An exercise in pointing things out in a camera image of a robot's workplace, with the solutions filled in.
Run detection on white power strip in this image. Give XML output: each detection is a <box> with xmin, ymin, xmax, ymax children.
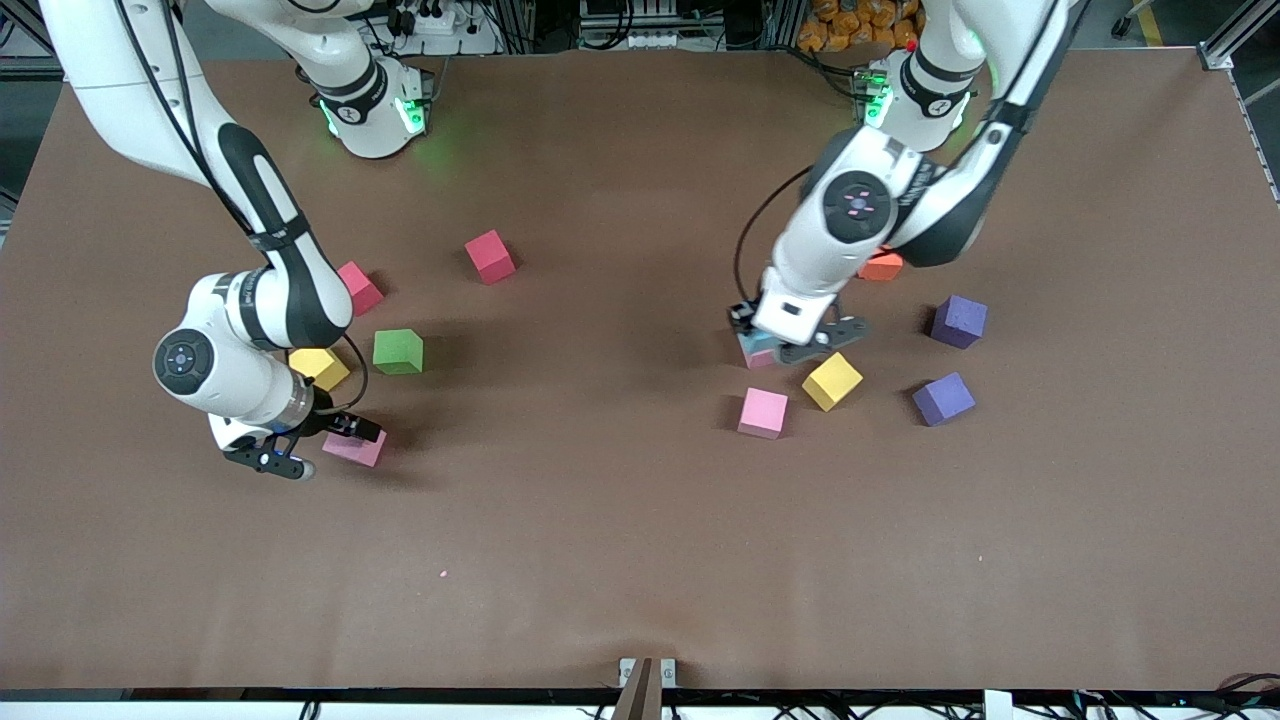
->
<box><xmin>385</xmin><ymin>0</ymin><xmax>501</xmax><ymax>56</ymax></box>

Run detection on crimson foam block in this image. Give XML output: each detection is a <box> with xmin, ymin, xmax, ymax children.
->
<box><xmin>337</xmin><ymin>261</ymin><xmax>385</xmax><ymax>317</ymax></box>
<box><xmin>464</xmin><ymin>230</ymin><xmax>517</xmax><ymax>286</ymax></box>

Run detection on aluminium frame profile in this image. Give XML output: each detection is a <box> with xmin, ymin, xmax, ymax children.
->
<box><xmin>1198</xmin><ymin>0</ymin><xmax>1280</xmax><ymax>73</ymax></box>
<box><xmin>0</xmin><ymin>0</ymin><xmax>61</xmax><ymax>81</ymax></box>

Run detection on purple foam block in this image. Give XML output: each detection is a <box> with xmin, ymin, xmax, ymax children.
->
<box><xmin>912</xmin><ymin>372</ymin><xmax>976</xmax><ymax>428</ymax></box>
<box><xmin>931</xmin><ymin>295</ymin><xmax>989</xmax><ymax>350</ymax></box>

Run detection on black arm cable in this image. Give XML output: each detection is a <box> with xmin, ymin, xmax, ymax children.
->
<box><xmin>115</xmin><ymin>0</ymin><xmax>370</xmax><ymax>426</ymax></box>
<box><xmin>733</xmin><ymin>0</ymin><xmax>1076</xmax><ymax>311</ymax></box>

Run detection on orange snack bags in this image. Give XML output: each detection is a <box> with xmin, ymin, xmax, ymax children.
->
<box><xmin>797</xmin><ymin>0</ymin><xmax>926</xmax><ymax>53</ymax></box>

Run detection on green foam block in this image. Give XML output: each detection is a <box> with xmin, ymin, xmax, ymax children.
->
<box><xmin>373</xmin><ymin>329</ymin><xmax>425</xmax><ymax>376</ymax></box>

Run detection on yellow foam block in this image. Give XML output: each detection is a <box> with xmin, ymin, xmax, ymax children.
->
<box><xmin>288</xmin><ymin>347</ymin><xmax>351</xmax><ymax>393</ymax></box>
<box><xmin>801</xmin><ymin>352</ymin><xmax>864</xmax><ymax>413</ymax></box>

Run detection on small metal bracket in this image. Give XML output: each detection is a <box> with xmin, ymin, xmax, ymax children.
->
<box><xmin>618</xmin><ymin>657</ymin><xmax>678</xmax><ymax>689</ymax></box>

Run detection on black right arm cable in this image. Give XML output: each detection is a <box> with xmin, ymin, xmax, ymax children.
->
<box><xmin>115</xmin><ymin>0</ymin><xmax>370</xmax><ymax>426</ymax></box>

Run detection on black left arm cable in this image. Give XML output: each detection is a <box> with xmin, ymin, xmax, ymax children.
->
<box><xmin>733</xmin><ymin>0</ymin><xmax>1076</xmax><ymax>311</ymax></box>

